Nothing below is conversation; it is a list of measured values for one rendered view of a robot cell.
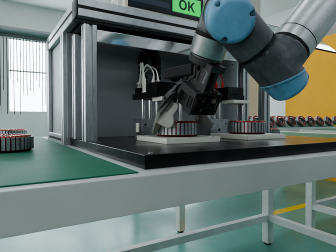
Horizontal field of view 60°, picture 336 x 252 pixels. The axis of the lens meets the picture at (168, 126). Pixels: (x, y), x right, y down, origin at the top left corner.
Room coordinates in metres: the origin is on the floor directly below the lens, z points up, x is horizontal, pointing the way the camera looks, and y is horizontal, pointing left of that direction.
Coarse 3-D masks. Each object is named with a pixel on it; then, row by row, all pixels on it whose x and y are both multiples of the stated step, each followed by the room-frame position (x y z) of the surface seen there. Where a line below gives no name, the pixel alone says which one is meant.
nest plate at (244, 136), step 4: (224, 132) 0.90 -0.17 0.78; (228, 132) 0.90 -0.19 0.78; (220, 136) 0.83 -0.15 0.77; (224, 136) 0.82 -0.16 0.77; (228, 136) 0.80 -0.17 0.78; (232, 136) 0.79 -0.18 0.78; (236, 136) 0.78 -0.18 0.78; (240, 136) 0.77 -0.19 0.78; (244, 136) 0.75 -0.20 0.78; (248, 136) 0.75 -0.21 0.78; (252, 136) 0.75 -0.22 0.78; (256, 136) 0.76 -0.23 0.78; (260, 136) 0.77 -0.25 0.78; (264, 136) 0.78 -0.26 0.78; (268, 136) 0.79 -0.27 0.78; (272, 136) 0.79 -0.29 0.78; (276, 136) 0.80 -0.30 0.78; (280, 136) 0.81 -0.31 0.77; (284, 136) 0.82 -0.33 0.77
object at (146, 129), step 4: (136, 120) 0.84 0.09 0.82; (140, 120) 0.81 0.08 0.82; (144, 120) 0.81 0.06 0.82; (148, 120) 0.82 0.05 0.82; (152, 120) 0.82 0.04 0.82; (140, 124) 0.81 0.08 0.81; (144, 124) 0.81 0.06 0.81; (148, 124) 0.82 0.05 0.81; (152, 124) 0.82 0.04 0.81; (140, 128) 0.81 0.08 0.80; (144, 128) 0.81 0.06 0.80; (148, 128) 0.82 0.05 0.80; (140, 132) 0.81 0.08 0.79; (144, 132) 0.81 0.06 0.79; (148, 132) 0.82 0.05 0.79; (136, 136) 0.84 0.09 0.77
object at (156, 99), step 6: (150, 84) 0.77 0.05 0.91; (156, 84) 0.75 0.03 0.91; (162, 84) 0.75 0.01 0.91; (168, 84) 0.76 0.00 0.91; (174, 84) 0.77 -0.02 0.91; (150, 90) 0.77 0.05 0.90; (156, 90) 0.74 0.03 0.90; (162, 90) 0.75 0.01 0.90; (168, 90) 0.76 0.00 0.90; (132, 96) 0.86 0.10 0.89; (138, 96) 0.83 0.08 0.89; (144, 96) 0.80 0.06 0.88; (150, 96) 0.77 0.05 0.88; (156, 96) 0.74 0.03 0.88; (162, 96) 0.73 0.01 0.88; (144, 102) 0.83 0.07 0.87; (150, 102) 0.84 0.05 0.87; (156, 102) 0.85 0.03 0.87; (144, 108) 0.83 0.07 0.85; (150, 108) 0.84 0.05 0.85; (156, 108) 0.85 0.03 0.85; (144, 114) 0.83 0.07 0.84; (150, 114) 0.84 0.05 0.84
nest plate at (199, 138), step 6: (138, 138) 0.74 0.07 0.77; (144, 138) 0.71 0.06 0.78; (150, 138) 0.68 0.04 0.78; (156, 138) 0.66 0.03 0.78; (162, 138) 0.63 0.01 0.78; (168, 138) 0.62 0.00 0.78; (174, 138) 0.63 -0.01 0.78; (180, 138) 0.64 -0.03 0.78; (186, 138) 0.65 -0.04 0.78; (192, 138) 0.65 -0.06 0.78; (198, 138) 0.66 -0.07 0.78; (204, 138) 0.67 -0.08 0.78; (210, 138) 0.68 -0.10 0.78; (216, 138) 0.69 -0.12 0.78
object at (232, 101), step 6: (222, 90) 0.89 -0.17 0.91; (228, 90) 0.87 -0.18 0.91; (234, 90) 0.88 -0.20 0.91; (240, 90) 0.90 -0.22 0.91; (222, 96) 0.88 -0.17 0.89; (228, 96) 0.87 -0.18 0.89; (234, 96) 0.88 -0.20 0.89; (240, 96) 0.89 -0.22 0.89; (222, 102) 0.89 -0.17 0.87; (228, 102) 0.87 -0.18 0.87; (234, 102) 0.85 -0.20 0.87; (240, 102) 0.86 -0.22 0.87; (246, 102) 0.88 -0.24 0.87
